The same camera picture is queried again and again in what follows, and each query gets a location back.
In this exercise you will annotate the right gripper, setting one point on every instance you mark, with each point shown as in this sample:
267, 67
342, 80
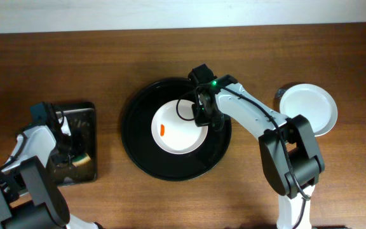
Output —
206, 115

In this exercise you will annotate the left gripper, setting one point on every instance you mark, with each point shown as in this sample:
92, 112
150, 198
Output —
65, 147

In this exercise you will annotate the yellow green sponge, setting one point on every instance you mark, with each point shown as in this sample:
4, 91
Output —
80, 160

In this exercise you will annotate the white plate front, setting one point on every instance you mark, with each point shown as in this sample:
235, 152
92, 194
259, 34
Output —
173, 134

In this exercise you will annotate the white plate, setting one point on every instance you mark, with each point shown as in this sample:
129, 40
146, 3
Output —
173, 134
313, 103

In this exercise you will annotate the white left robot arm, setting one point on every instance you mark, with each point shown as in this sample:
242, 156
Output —
29, 197

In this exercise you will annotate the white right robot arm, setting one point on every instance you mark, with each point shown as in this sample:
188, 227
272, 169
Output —
290, 155

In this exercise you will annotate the black rectangular base tray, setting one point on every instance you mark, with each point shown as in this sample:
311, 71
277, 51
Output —
87, 105

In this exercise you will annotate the round black tray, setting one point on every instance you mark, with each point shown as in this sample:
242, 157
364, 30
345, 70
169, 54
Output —
140, 145

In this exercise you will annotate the clear rectangular water container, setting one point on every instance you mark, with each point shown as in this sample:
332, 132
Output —
81, 127

